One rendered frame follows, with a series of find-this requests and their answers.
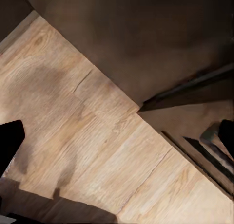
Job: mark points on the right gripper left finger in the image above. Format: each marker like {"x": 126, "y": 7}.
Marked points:
{"x": 11, "y": 136}

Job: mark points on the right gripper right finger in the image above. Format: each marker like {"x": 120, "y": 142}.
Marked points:
{"x": 226, "y": 135}

